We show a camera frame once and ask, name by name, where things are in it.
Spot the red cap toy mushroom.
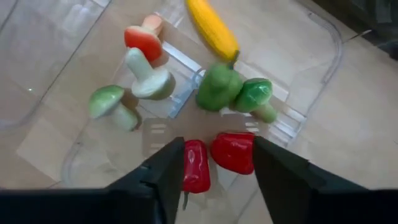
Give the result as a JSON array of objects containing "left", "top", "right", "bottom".
[{"left": 124, "top": 14, "right": 164, "bottom": 63}]

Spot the small green toy pepper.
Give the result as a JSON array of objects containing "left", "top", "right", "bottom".
[{"left": 195, "top": 51, "right": 244, "bottom": 112}]

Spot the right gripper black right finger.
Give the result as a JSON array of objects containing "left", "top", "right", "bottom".
[{"left": 252, "top": 135, "right": 398, "bottom": 224}]

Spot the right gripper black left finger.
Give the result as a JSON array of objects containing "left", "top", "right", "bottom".
[{"left": 0, "top": 136, "right": 187, "bottom": 224}]

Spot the orange object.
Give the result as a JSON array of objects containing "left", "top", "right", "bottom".
[{"left": 185, "top": 0, "right": 240, "bottom": 62}]

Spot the green cap toy mushroom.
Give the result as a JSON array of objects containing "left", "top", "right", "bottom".
[
  {"left": 88, "top": 84, "right": 139, "bottom": 131},
  {"left": 233, "top": 77, "right": 278, "bottom": 124},
  {"left": 125, "top": 47, "right": 177, "bottom": 101}
]

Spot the black aluminium table frame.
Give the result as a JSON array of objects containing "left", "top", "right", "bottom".
[{"left": 310, "top": 0, "right": 398, "bottom": 60}]

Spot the clear plastic bin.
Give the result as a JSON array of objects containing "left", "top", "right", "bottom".
[
  {"left": 60, "top": 0, "right": 345, "bottom": 224},
  {"left": 0, "top": 0, "right": 111, "bottom": 131}
]

